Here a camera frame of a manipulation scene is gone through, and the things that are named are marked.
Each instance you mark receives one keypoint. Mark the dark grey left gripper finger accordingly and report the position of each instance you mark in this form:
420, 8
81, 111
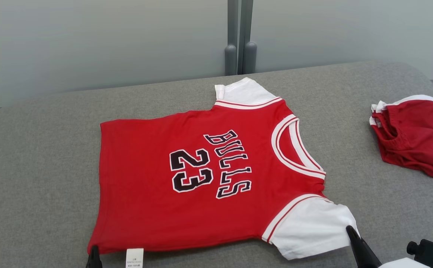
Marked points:
94, 260

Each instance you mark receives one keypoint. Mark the grey aluminium partition post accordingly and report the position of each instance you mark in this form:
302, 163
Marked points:
232, 37
249, 41

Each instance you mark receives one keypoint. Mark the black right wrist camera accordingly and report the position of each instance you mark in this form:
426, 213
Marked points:
430, 253

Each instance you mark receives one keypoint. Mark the red shorts with white trim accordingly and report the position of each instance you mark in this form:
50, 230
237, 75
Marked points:
417, 141

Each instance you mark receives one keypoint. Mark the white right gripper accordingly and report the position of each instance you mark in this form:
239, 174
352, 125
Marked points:
406, 263

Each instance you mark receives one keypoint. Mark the red Bulls 23 jersey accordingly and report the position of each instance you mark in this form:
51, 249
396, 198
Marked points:
145, 193

